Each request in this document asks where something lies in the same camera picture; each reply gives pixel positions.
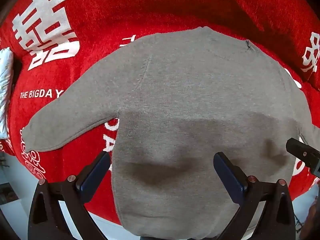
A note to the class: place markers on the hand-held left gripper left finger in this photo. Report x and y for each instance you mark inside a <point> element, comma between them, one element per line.
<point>96,173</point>

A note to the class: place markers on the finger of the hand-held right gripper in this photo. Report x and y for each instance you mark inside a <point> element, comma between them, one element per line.
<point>303,152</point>

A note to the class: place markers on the white quilted cloth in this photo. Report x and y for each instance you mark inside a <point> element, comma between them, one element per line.
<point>4,90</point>

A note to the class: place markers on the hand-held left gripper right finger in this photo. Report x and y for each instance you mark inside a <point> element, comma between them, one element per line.
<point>228,173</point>

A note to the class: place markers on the dark flat object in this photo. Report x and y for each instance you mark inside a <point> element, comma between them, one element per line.
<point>7,193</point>

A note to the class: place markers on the red printed blanket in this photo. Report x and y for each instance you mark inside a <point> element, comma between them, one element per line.
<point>140,12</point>

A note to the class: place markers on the grey knit sweater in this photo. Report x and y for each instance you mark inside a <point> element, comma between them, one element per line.
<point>190,110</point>

